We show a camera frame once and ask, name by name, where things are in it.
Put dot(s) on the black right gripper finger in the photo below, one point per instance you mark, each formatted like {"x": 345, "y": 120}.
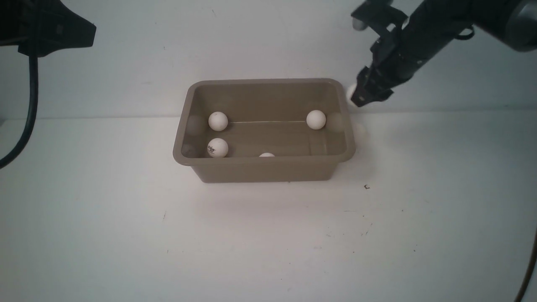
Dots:
{"x": 361, "y": 98}

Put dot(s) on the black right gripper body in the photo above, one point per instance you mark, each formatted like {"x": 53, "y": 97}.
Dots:
{"x": 389, "y": 68}

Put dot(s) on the plain white ball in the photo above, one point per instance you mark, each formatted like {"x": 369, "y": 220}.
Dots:
{"x": 349, "y": 93}
{"x": 218, "y": 121}

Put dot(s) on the white ball red-black logo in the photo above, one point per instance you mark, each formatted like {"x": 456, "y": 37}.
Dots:
{"x": 217, "y": 148}

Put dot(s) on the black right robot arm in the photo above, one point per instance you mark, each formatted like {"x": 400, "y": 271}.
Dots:
{"x": 406, "y": 43}

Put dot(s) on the tan plastic bin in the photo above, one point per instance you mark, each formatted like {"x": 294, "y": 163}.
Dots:
{"x": 265, "y": 116}

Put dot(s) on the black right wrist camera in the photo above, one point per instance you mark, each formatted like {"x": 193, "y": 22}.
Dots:
{"x": 377, "y": 15}

